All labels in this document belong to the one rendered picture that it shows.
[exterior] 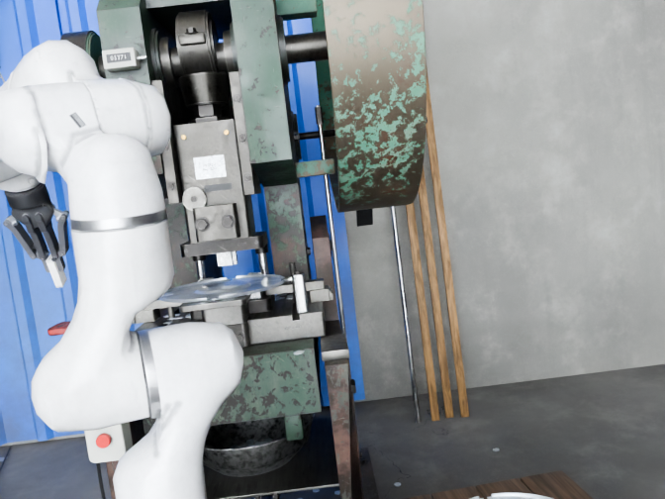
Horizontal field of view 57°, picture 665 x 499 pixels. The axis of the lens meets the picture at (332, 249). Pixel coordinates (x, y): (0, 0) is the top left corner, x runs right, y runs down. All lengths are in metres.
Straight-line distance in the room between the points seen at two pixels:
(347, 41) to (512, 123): 1.75
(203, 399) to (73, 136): 0.35
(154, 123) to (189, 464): 0.43
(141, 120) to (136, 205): 0.14
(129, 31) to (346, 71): 0.55
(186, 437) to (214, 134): 0.85
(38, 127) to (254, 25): 0.78
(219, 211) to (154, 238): 0.71
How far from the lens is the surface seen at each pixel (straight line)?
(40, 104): 0.81
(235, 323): 1.42
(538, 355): 2.99
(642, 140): 3.08
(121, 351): 0.77
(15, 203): 1.34
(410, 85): 1.21
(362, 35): 1.18
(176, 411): 0.80
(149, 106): 0.84
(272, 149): 1.43
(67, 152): 0.78
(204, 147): 1.49
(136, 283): 0.74
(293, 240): 1.73
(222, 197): 1.48
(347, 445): 1.37
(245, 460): 1.54
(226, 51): 1.54
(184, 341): 0.79
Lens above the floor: 0.99
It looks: 6 degrees down
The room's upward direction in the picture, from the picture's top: 7 degrees counter-clockwise
